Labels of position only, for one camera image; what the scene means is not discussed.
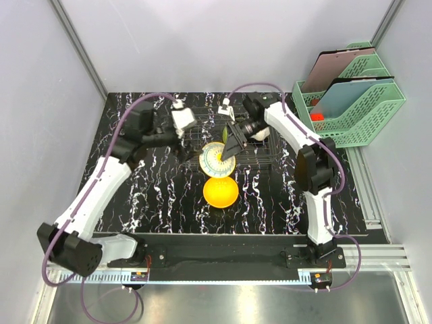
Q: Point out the red cube back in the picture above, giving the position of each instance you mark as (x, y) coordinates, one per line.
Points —
(314, 101)

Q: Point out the wire dish rack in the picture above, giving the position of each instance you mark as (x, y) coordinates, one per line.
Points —
(209, 128)

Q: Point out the teal patterned yellow bowl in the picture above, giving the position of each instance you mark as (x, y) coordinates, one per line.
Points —
(210, 161)

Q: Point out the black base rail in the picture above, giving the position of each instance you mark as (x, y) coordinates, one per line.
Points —
(228, 257)

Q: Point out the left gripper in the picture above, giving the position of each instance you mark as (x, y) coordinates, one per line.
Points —
(178, 148)

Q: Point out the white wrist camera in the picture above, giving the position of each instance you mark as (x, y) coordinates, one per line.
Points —
(226, 109)
(183, 118)

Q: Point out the red cube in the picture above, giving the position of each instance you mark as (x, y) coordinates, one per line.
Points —
(314, 101)
(316, 117)

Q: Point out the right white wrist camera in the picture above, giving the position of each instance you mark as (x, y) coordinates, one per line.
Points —
(226, 109)

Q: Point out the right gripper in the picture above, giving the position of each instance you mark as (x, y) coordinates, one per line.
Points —
(231, 148)

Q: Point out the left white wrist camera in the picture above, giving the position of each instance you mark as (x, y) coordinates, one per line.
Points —
(183, 118)

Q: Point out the yellow bottom bowl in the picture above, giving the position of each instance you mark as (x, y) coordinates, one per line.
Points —
(221, 192)

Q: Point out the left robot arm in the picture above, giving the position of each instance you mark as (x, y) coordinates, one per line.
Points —
(69, 242)

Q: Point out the white square bowl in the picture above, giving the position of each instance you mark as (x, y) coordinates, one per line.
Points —
(261, 135)

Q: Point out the blue clipboard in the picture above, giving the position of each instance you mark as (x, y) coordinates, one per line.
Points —
(343, 92)

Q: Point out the patterned bowl green outside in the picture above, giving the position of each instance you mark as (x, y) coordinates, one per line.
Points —
(224, 135)

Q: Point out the pink clipboard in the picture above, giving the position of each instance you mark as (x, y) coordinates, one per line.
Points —
(329, 65)

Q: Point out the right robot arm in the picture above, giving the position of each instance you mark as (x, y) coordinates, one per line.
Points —
(315, 169)

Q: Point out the red cube front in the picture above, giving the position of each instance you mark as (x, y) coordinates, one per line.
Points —
(316, 117)

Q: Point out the marble patterned table mat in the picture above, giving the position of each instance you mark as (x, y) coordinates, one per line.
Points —
(163, 196)

